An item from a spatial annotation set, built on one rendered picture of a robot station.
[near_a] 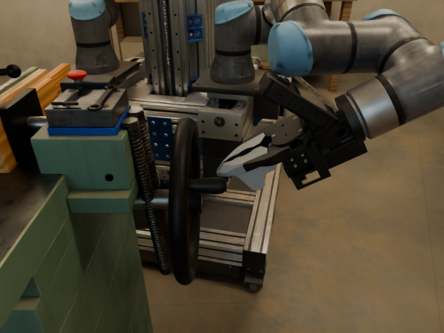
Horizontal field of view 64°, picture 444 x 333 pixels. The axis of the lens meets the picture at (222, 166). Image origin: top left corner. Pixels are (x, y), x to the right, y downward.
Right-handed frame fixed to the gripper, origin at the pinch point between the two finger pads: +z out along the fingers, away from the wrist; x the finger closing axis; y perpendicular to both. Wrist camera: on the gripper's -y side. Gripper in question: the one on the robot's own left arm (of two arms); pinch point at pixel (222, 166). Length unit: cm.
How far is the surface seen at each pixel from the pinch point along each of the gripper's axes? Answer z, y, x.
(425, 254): -34, 125, 71
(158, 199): 14.1, 2.2, 3.4
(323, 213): 0, 105, 99
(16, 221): 22.7, -12.0, -11.6
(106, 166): 14.7, -9.0, -0.8
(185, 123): 2.9, -6.8, 5.8
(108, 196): 17.0, -5.2, -2.4
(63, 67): 33, -22, 40
